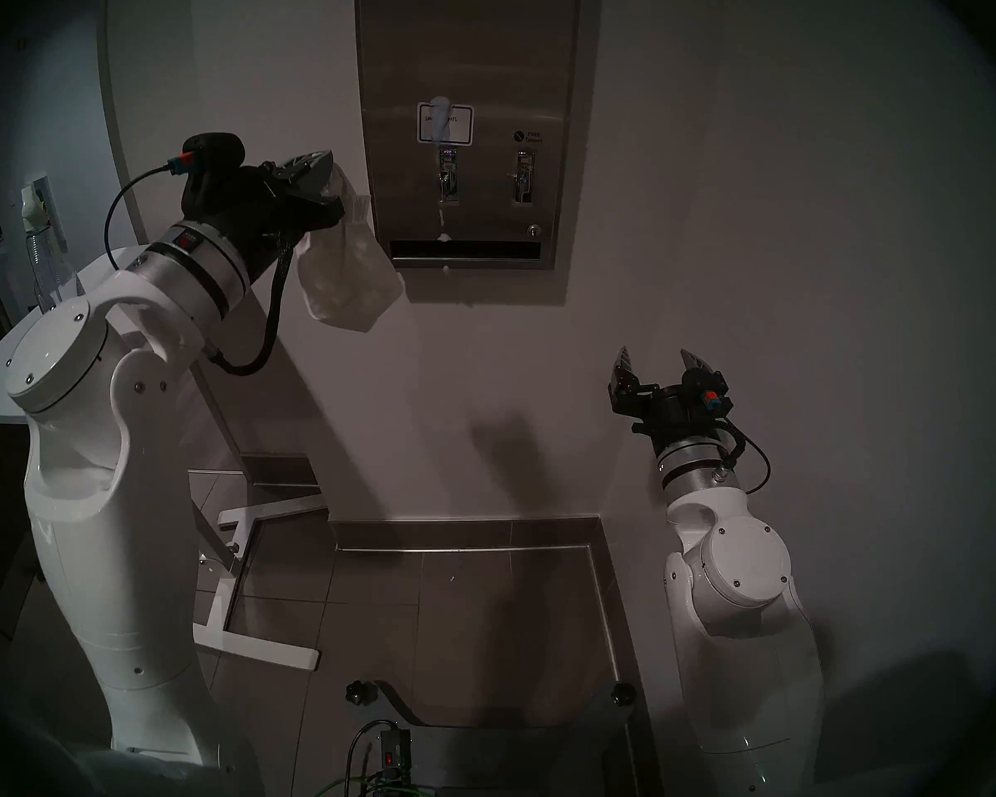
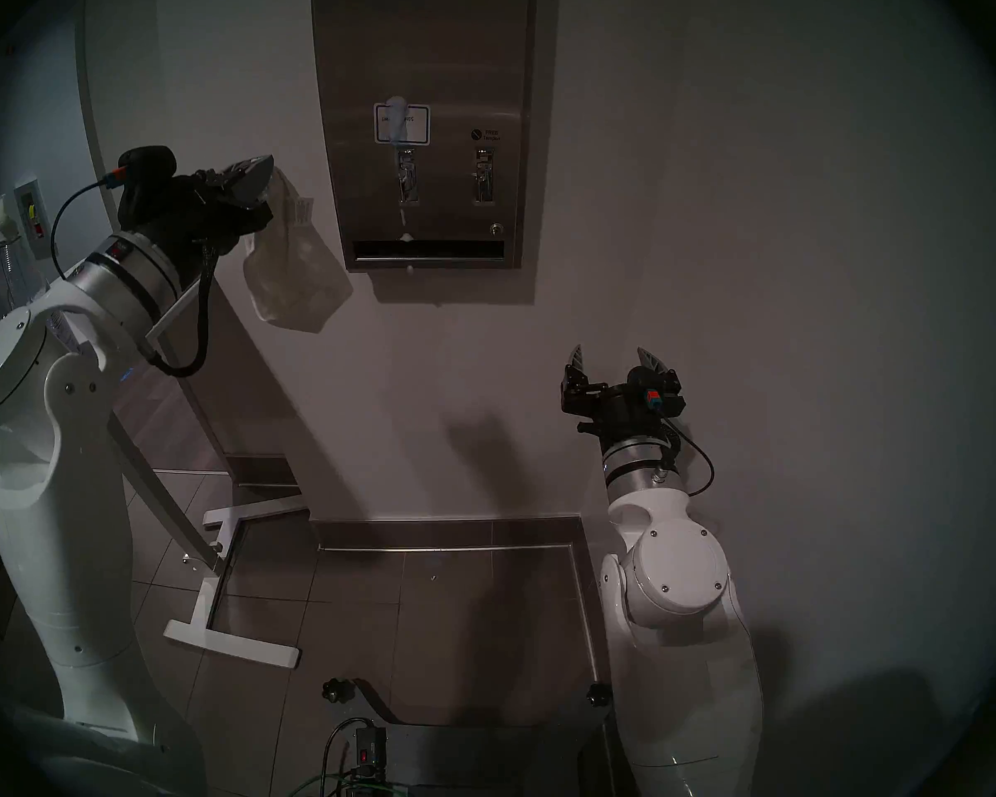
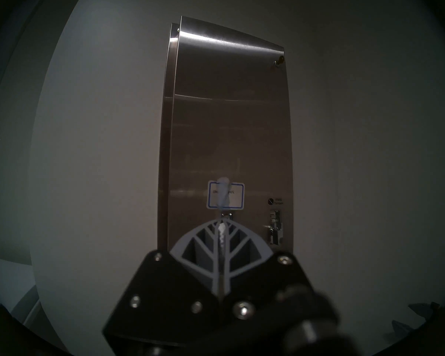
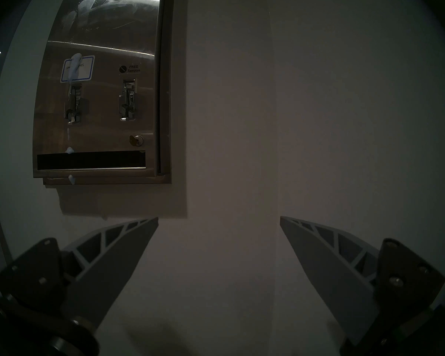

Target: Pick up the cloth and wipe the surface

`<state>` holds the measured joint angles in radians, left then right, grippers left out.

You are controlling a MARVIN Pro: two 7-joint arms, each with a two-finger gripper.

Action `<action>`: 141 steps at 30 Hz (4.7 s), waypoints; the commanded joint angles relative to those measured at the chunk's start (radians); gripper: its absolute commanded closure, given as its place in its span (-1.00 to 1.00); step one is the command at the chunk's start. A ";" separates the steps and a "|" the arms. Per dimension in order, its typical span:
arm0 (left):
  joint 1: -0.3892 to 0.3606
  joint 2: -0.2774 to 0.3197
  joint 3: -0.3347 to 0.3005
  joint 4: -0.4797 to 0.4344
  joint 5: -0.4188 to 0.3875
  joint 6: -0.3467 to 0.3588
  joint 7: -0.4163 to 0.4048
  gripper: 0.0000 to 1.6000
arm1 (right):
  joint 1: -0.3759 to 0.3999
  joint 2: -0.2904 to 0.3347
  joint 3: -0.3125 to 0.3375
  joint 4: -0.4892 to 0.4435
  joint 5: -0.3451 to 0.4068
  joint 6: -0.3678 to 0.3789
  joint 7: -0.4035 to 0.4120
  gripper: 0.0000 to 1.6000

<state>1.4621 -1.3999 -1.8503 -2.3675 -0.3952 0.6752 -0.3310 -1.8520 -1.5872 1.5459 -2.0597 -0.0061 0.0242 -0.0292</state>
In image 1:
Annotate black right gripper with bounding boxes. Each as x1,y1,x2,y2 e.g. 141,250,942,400
608,345,720,459

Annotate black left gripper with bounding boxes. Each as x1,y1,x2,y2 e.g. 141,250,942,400
184,149,348,283

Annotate white terry cloth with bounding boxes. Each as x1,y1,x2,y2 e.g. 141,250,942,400
295,166,405,334

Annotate clear spray bottle blue liquid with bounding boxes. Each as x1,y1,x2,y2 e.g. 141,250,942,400
19,185,74,316

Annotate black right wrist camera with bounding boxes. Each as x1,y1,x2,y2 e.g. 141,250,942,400
686,369,731,423

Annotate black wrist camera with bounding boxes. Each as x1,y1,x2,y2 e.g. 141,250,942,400
181,131,247,217
686,369,731,423

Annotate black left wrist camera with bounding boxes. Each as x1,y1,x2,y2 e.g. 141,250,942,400
181,131,247,217

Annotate right arm braided black cable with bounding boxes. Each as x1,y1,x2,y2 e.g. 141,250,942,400
714,415,751,477

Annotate arm braided black cable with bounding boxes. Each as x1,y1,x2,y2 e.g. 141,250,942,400
203,231,293,379
714,415,751,477

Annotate left arm braided black cable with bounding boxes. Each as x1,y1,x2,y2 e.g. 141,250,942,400
203,231,293,379

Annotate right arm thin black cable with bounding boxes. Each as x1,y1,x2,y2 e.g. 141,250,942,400
730,419,772,496

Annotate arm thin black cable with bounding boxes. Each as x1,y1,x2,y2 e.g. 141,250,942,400
104,163,185,271
730,419,772,496

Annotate stainless steel wall dispenser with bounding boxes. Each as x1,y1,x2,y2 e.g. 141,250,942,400
354,0,583,271

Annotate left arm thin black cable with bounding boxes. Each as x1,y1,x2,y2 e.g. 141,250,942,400
104,163,185,271

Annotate white wall box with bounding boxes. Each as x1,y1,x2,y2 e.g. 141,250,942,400
27,170,69,255

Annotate grey metal base plate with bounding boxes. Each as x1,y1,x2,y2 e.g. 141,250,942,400
373,682,633,797

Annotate black box red switch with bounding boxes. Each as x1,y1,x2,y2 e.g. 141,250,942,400
379,724,414,777

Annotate thin black base cable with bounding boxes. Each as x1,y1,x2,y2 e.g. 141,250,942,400
346,718,401,797

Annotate green cable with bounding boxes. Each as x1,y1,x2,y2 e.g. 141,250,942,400
315,766,420,797

